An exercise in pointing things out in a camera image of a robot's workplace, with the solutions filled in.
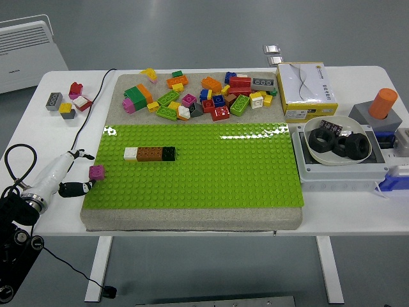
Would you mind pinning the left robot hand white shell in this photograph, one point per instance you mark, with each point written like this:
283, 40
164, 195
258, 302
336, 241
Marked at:
52, 172

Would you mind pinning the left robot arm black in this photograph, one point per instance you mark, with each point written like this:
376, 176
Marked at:
19, 211

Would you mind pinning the dark grey building brick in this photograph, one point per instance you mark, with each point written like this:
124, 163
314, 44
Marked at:
68, 114

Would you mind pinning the yellow building brick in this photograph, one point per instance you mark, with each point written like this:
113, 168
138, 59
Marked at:
174, 105
267, 100
254, 95
65, 107

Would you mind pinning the grey brick with round holes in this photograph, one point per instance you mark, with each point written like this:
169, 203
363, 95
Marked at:
53, 101
262, 83

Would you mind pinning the white building brick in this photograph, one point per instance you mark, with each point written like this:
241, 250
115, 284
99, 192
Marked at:
256, 103
130, 153
79, 100

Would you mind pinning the brown building brick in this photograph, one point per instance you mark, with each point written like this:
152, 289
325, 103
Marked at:
149, 154
230, 99

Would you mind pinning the light pink building brick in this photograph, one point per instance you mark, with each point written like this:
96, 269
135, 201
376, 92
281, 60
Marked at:
128, 106

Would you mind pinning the dark green building brick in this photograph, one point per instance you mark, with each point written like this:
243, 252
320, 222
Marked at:
134, 96

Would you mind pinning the black building brick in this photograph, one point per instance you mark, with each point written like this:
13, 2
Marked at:
168, 154

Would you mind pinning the small yellow brick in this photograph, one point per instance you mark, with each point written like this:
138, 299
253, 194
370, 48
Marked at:
262, 93
225, 89
153, 106
178, 87
209, 94

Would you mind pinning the orange building brick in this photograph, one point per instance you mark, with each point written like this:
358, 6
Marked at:
145, 92
211, 84
177, 80

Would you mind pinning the lime brick with round holes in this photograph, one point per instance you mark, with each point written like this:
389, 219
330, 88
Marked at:
167, 98
239, 105
166, 113

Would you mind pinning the small light pink brick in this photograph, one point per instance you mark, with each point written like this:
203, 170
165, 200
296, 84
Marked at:
153, 80

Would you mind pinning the yellow sloped brick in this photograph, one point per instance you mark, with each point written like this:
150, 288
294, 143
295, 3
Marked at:
147, 73

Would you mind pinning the white and orange brick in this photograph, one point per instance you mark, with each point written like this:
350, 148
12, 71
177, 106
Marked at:
183, 112

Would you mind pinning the green studded baseplate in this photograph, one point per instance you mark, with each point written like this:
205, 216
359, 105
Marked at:
207, 172

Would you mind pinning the grey sloped brick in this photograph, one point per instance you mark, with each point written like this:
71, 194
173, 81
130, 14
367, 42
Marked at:
196, 110

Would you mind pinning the small green brick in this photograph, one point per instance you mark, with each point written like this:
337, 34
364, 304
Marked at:
176, 73
273, 92

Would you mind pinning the blue building brick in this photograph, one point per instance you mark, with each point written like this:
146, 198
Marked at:
219, 101
230, 77
203, 95

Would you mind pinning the glossy red building brick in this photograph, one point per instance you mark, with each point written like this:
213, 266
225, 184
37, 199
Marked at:
220, 113

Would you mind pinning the large red building brick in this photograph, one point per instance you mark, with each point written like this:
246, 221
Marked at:
238, 91
239, 81

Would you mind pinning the small white brick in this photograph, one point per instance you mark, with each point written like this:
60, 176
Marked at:
243, 75

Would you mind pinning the white table leg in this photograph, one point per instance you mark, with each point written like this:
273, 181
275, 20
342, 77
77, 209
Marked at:
99, 268
330, 272

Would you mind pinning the white panel heater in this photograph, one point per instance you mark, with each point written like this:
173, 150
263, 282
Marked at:
25, 64

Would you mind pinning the large black hex nut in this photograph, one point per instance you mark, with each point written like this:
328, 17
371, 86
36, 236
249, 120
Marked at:
314, 145
351, 150

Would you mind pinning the white bowl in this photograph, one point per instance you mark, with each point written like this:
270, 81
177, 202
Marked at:
316, 156

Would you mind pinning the white and yellow cardboard box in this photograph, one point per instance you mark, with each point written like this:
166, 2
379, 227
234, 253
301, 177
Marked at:
303, 86

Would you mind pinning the purple circuit board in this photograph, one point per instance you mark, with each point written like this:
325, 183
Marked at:
330, 126

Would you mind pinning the light grey junction box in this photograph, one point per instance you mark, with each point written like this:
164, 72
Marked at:
335, 177

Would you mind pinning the small black hex nut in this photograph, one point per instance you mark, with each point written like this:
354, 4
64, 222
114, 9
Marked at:
337, 152

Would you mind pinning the grey block with hole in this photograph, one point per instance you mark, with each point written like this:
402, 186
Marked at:
359, 112

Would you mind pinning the white zip tie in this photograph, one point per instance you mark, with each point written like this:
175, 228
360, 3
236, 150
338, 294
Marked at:
380, 190

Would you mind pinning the blue and black part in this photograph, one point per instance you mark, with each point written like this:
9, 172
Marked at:
385, 140

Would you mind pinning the orange cylinder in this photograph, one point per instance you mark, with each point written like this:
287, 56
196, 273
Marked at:
381, 102

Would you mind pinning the grey connector box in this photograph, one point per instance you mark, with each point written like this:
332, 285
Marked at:
402, 142

